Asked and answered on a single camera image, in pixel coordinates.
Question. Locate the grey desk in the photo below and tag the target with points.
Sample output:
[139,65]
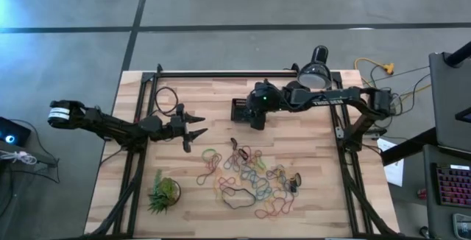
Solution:
[428,196]

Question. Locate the large black rubber band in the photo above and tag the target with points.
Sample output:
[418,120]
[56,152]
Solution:
[238,208]

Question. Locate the white paper sheet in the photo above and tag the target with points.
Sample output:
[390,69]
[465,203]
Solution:
[393,173]

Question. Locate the small black block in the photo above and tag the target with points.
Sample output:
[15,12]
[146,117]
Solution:
[241,151]

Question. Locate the small red object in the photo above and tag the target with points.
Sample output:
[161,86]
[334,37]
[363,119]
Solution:
[422,194]

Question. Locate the wide black rubber band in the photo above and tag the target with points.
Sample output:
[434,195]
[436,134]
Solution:
[292,188]
[233,141]
[300,179]

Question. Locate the black beam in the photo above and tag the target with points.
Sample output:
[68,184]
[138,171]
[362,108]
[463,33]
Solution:
[408,146]

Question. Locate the yellow rubber band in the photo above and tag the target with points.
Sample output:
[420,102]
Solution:
[218,192]

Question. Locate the red rubber band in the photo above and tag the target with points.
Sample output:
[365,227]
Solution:
[257,214]
[226,178]
[217,159]
[254,148]

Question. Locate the black aluminium table frame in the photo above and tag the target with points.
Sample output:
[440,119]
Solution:
[221,74]

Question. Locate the green rubber band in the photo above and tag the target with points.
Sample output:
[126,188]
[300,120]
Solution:
[262,164]
[203,154]

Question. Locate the black pole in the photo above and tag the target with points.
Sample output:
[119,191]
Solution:
[460,55]

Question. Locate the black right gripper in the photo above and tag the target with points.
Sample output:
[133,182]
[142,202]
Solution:
[263,100]

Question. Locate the grey desk gadget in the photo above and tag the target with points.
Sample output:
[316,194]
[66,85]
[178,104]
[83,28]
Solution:
[463,225]

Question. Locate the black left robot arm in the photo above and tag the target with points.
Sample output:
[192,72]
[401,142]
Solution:
[110,127]

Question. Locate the green potted succulent plant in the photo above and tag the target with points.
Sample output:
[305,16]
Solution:
[165,192]

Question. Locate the black desk lamp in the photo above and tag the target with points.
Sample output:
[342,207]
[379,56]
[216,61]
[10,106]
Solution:
[316,72]

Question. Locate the backlit keyboard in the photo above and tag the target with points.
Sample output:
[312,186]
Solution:
[454,186]

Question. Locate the black device with blue light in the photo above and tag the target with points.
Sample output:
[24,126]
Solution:
[18,131]

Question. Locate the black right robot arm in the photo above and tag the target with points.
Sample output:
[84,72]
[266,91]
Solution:
[331,99]

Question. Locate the black slotted plastic bin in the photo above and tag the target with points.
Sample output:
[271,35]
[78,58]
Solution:
[238,113]

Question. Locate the dark purple rubber band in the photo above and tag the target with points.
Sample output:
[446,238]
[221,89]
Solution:
[270,175]

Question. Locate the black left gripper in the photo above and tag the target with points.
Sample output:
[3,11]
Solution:
[173,127]

